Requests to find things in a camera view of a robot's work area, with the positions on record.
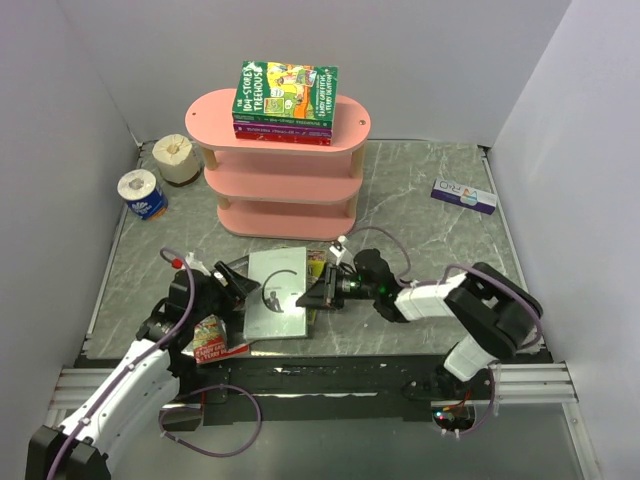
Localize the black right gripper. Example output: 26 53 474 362
296 263 379 311

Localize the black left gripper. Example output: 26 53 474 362
189 260 259 324

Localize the grey Great Gatsby book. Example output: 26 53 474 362
243 247 308 342

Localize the red 156-storey treehouse book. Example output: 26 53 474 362
235 132 332 146

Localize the purple 117-storey treehouse book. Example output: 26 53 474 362
233 122 333 139

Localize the green 104-storey treehouse book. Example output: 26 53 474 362
232 61 339 129

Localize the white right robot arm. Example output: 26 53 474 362
296 248 543 399

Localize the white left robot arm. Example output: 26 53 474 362
25 260 260 479

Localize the black Maugham book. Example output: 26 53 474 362
222 257 248 278

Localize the lime green treehouse book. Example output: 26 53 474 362
306 249 326 327

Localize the red 13-storey treehouse book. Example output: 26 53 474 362
191 315 250 365

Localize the pink three-tier shelf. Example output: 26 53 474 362
185 88 371 241

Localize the beige toilet paper roll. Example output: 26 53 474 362
152 134 201 187

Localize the blue wrapped toilet paper roll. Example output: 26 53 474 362
117 169 168 220

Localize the purple white small box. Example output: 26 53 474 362
431 178 498 215

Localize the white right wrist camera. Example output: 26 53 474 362
329 235 353 265

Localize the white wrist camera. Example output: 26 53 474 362
329 235 353 265
170 252 211 276

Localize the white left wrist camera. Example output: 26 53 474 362
170 252 211 276

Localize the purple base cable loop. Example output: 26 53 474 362
158 383 263 457

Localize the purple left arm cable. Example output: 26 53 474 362
47 247 197 480

